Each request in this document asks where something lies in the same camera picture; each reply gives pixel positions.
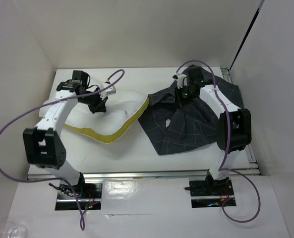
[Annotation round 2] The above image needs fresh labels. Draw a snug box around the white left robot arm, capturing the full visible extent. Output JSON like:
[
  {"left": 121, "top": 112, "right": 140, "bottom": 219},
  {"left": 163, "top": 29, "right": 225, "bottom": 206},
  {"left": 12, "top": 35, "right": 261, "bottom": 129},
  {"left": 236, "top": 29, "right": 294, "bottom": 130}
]
[{"left": 23, "top": 70, "right": 116, "bottom": 198}]

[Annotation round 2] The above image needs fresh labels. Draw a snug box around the aluminium right side rail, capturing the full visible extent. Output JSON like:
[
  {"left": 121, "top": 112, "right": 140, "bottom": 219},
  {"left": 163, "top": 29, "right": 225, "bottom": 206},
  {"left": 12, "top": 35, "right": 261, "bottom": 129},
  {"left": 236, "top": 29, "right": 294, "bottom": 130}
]
[{"left": 221, "top": 68, "right": 260, "bottom": 175}]

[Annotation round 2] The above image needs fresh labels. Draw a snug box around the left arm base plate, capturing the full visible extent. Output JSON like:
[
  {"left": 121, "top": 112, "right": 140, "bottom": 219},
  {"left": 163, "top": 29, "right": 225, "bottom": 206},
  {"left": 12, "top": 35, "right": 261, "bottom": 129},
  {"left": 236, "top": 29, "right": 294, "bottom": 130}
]
[{"left": 49, "top": 182, "right": 103, "bottom": 211}]

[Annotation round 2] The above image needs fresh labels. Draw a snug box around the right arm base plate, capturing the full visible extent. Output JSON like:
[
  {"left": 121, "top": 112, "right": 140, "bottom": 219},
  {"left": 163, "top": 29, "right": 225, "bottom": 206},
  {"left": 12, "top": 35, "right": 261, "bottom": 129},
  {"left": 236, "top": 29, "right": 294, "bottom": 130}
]
[{"left": 184, "top": 180, "right": 236, "bottom": 208}]

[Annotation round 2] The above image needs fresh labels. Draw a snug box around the clear plastic object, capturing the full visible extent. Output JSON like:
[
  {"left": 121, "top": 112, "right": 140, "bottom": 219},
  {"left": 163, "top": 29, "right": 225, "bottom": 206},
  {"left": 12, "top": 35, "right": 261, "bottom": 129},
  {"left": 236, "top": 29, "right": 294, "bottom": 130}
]
[{"left": 0, "top": 222, "right": 27, "bottom": 238}]

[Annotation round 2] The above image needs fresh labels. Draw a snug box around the aluminium rail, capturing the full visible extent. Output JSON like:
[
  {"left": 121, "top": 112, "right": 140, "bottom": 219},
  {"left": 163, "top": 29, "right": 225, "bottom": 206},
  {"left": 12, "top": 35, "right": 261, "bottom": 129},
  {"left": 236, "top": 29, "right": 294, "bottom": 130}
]
[
  {"left": 221, "top": 68, "right": 260, "bottom": 175},
  {"left": 27, "top": 168, "right": 261, "bottom": 180}
]

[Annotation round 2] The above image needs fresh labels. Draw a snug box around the aluminium front rail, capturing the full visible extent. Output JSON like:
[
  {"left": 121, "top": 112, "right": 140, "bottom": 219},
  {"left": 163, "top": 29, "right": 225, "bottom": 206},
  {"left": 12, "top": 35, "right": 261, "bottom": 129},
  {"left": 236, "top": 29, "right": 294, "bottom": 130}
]
[{"left": 27, "top": 168, "right": 261, "bottom": 180}]

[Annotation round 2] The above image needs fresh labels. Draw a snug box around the dark grey checked pillowcase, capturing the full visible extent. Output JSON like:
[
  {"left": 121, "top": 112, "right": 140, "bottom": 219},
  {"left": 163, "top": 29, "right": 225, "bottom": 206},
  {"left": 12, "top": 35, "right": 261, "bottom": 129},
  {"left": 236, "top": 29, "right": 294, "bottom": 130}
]
[{"left": 137, "top": 63, "right": 244, "bottom": 156}]

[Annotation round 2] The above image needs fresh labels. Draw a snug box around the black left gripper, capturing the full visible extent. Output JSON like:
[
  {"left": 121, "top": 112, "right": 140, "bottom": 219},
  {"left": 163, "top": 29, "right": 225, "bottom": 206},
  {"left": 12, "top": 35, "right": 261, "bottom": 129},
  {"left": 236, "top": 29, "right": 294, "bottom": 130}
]
[{"left": 79, "top": 87, "right": 108, "bottom": 114}]

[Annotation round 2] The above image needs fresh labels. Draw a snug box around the white pillow with yellow edge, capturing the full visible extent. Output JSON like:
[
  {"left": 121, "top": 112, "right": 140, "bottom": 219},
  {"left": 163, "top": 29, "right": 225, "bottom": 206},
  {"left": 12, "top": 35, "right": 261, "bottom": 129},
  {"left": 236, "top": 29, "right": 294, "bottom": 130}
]
[{"left": 40, "top": 90, "right": 149, "bottom": 143}]

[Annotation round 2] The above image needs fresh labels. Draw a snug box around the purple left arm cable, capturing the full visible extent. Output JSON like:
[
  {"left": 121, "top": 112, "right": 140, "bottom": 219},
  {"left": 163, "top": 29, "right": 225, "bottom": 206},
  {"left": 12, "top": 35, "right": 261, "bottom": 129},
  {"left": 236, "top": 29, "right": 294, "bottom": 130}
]
[{"left": 0, "top": 68, "right": 125, "bottom": 231}]

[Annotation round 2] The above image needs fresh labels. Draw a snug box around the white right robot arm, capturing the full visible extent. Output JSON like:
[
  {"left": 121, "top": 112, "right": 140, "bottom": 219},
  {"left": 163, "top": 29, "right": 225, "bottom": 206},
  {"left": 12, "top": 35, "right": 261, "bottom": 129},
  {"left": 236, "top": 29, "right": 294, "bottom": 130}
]
[{"left": 173, "top": 67, "right": 251, "bottom": 194}]

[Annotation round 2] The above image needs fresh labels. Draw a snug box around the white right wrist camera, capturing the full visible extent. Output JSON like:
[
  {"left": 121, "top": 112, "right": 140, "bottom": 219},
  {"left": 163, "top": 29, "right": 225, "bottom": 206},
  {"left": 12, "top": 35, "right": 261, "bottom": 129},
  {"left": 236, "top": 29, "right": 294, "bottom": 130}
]
[{"left": 173, "top": 73, "right": 187, "bottom": 89}]

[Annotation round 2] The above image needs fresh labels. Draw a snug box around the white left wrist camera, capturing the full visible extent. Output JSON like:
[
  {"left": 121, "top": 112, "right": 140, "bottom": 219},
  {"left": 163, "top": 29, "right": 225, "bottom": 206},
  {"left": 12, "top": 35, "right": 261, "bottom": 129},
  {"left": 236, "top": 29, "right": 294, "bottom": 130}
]
[{"left": 100, "top": 81, "right": 116, "bottom": 99}]

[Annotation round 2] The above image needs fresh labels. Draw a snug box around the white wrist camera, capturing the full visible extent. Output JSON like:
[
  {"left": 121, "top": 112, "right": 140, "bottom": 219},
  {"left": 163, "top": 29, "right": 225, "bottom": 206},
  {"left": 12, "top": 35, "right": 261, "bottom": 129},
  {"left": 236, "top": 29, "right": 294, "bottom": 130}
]
[
  {"left": 100, "top": 81, "right": 116, "bottom": 99},
  {"left": 173, "top": 73, "right": 187, "bottom": 89}
]

